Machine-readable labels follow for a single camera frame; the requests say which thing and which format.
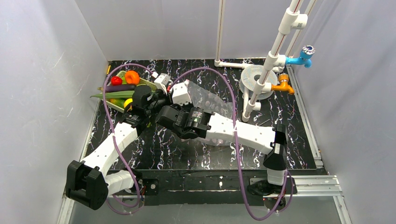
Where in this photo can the clear zip top bag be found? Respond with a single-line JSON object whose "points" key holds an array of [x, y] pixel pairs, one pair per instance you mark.
{"points": [[207, 100]]}

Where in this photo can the orange faucet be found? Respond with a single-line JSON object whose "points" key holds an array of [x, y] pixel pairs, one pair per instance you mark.
{"points": [[283, 85]]}

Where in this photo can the yellow lemon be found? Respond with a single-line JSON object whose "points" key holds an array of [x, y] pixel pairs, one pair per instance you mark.
{"points": [[127, 103]]}

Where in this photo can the red pepper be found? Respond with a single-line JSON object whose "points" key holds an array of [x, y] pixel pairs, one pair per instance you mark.
{"points": [[115, 81]]}

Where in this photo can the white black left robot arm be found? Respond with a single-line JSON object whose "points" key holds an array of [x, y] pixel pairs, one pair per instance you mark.
{"points": [[88, 181]]}

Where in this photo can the green ridged loofah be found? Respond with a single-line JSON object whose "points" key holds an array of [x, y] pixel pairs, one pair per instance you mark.
{"points": [[115, 95]]}

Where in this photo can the blue faucet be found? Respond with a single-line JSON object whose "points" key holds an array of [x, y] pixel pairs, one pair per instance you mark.
{"points": [[304, 58]]}

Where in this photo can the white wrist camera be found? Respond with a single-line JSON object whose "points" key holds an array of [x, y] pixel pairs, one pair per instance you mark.
{"points": [[161, 81], [180, 95]]}

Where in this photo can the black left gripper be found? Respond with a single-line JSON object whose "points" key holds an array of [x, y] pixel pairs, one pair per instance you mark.
{"points": [[151, 101]]}

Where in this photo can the yellow green mango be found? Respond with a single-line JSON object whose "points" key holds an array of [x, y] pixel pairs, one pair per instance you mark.
{"points": [[118, 102]]}

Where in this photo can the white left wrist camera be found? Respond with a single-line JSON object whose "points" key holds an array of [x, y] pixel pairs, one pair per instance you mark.
{"points": [[161, 81]]}

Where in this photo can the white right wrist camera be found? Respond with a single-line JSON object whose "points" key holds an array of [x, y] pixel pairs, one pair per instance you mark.
{"points": [[180, 95]]}

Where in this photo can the cream perforated plastic basket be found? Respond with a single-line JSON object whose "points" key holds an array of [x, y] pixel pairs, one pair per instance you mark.
{"points": [[121, 75]]}

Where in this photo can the purple eggplant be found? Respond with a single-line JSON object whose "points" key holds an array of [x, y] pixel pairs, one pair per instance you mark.
{"points": [[122, 87]]}

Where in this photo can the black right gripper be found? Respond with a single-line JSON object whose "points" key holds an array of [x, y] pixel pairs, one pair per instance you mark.
{"points": [[189, 122]]}

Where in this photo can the white pipe frame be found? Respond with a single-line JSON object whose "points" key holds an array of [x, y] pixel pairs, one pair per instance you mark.
{"points": [[292, 19]]}

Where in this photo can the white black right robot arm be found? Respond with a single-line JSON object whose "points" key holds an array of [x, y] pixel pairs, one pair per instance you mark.
{"points": [[271, 141]]}

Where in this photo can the orange fruit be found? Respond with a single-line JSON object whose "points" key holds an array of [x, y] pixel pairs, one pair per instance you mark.
{"points": [[132, 77]]}

